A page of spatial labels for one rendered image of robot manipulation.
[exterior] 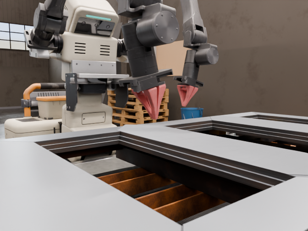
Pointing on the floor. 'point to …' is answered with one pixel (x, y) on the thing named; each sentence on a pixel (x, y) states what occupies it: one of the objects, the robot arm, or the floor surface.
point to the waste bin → (191, 112)
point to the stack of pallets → (137, 110)
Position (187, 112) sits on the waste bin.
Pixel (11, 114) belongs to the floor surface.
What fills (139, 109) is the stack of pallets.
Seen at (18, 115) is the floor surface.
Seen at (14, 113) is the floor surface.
